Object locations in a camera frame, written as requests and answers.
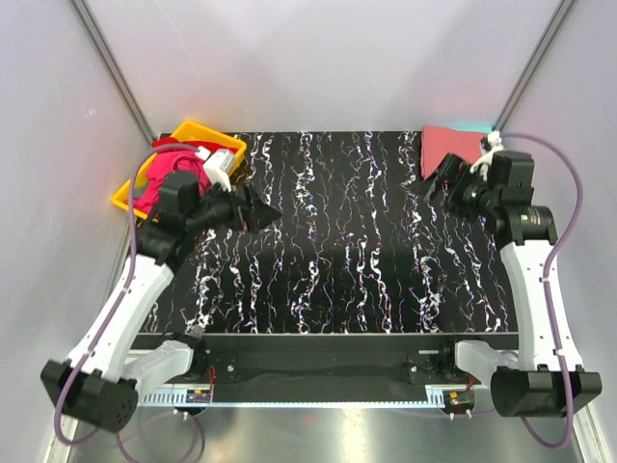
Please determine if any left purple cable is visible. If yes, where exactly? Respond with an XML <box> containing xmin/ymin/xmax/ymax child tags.
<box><xmin>52</xmin><ymin>143</ymin><xmax>206</xmax><ymax>460</ymax></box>

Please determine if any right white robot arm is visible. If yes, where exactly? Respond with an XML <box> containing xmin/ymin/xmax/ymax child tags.
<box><xmin>420</xmin><ymin>150</ymin><xmax>603</xmax><ymax>418</ymax></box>

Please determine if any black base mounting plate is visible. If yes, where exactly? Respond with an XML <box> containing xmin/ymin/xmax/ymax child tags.
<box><xmin>134</xmin><ymin>332</ymin><xmax>522</xmax><ymax>402</ymax></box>

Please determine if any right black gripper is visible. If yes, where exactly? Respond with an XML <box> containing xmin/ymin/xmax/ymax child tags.
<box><xmin>410</xmin><ymin>153</ymin><xmax>499</xmax><ymax>226</ymax></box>

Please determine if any left aluminium frame post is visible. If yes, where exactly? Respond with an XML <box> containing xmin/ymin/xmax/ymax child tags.
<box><xmin>67</xmin><ymin>0</ymin><xmax>155</xmax><ymax>144</ymax></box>

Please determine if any magenta t-shirt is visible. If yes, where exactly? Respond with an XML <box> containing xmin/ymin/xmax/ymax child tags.
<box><xmin>133</xmin><ymin>150</ymin><xmax>210</xmax><ymax>216</ymax></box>

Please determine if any salmon pink t-shirt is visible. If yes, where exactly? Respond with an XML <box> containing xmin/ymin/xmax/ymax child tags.
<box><xmin>420</xmin><ymin>125</ymin><xmax>492</xmax><ymax>179</ymax></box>

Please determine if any right small circuit board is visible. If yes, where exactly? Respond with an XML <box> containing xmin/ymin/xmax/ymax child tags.
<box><xmin>447</xmin><ymin>390</ymin><xmax>475</xmax><ymax>407</ymax></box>

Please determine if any yellow plastic bin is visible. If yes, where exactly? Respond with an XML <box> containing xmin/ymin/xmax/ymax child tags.
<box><xmin>112</xmin><ymin>121</ymin><xmax>247</xmax><ymax>219</ymax></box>

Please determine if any small circuit board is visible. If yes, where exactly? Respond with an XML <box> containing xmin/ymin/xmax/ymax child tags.
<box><xmin>185</xmin><ymin>388</ymin><xmax>212</xmax><ymax>404</ymax></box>
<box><xmin>447</xmin><ymin>390</ymin><xmax>475</xmax><ymax>407</ymax></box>

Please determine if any folded turquoise t-shirt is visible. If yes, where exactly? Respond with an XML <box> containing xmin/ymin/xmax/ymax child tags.
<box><xmin>450</xmin><ymin>123</ymin><xmax>494</xmax><ymax>133</ymax></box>

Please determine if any red t-shirt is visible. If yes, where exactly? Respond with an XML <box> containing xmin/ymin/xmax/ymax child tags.
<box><xmin>146</xmin><ymin>136</ymin><xmax>246</xmax><ymax>158</ymax></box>

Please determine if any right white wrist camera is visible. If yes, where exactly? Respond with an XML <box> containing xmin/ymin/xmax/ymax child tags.
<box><xmin>469</xmin><ymin>131</ymin><xmax>505</xmax><ymax>180</ymax></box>

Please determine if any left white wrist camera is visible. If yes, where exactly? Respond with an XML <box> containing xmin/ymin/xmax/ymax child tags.
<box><xmin>196</xmin><ymin>147</ymin><xmax>236</xmax><ymax>192</ymax></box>

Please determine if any white slotted cable duct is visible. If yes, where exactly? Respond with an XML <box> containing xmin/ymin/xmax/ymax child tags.
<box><xmin>138</xmin><ymin>385</ymin><xmax>445</xmax><ymax>409</ymax></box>

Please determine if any aluminium frame post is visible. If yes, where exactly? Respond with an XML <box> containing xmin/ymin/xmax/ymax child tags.
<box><xmin>67</xmin><ymin>0</ymin><xmax>155</xmax><ymax>144</ymax></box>
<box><xmin>492</xmin><ymin>0</ymin><xmax>579</xmax><ymax>131</ymax></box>

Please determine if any left small circuit board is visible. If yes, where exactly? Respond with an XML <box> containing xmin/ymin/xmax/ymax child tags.
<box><xmin>185</xmin><ymin>388</ymin><xmax>212</xmax><ymax>404</ymax></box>

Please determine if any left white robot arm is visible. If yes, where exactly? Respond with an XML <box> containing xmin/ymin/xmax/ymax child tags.
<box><xmin>40</xmin><ymin>171</ymin><xmax>282</xmax><ymax>433</ymax></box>

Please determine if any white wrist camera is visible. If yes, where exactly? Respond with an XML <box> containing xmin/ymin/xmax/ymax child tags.
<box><xmin>469</xmin><ymin>131</ymin><xmax>505</xmax><ymax>180</ymax></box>
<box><xmin>196</xmin><ymin>147</ymin><xmax>236</xmax><ymax>192</ymax></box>

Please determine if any right aluminium frame post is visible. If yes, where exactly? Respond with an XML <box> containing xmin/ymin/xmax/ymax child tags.
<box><xmin>492</xmin><ymin>0</ymin><xmax>579</xmax><ymax>131</ymax></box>

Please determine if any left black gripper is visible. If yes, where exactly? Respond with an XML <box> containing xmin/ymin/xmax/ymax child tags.
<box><xmin>186</xmin><ymin>176</ymin><xmax>282</xmax><ymax>235</ymax></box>

